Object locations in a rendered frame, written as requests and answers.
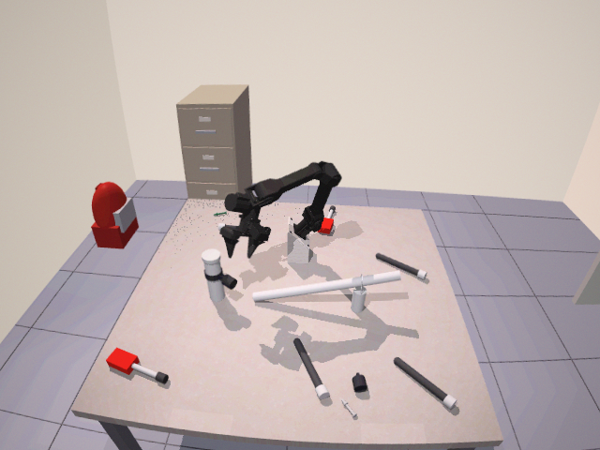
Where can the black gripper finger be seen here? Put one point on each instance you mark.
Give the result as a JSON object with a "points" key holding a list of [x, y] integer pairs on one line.
{"points": [[230, 245], [252, 245]]}

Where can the grey bolt with nut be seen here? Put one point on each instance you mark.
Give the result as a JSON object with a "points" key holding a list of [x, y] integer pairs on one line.
{"points": [[347, 406]]}

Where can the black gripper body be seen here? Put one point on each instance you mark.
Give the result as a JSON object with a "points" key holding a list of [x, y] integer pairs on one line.
{"points": [[234, 234]]}

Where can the black rod with white end cap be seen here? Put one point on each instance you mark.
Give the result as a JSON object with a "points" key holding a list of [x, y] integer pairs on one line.
{"points": [[220, 225], [448, 400], [420, 273], [320, 389]]}

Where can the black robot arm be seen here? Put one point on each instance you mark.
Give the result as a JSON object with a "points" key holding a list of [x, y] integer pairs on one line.
{"points": [[270, 190]]}

